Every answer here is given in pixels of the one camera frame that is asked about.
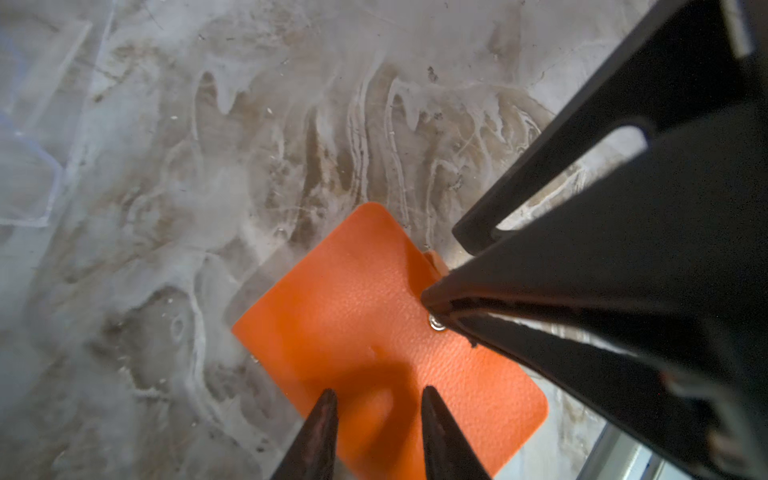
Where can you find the clear acrylic card stand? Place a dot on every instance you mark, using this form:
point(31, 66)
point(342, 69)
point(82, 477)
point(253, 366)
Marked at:
point(49, 51)

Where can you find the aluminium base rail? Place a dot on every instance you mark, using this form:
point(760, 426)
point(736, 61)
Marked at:
point(616, 455)

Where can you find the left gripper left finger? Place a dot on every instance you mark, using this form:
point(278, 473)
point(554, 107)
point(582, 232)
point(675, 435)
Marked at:
point(312, 455)

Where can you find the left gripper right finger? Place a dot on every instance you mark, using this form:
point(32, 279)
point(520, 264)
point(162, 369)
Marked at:
point(447, 453)

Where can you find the orange card holder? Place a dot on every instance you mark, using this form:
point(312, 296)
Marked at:
point(348, 317)

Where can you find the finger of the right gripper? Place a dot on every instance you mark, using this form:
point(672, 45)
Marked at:
point(675, 66)
point(645, 296)

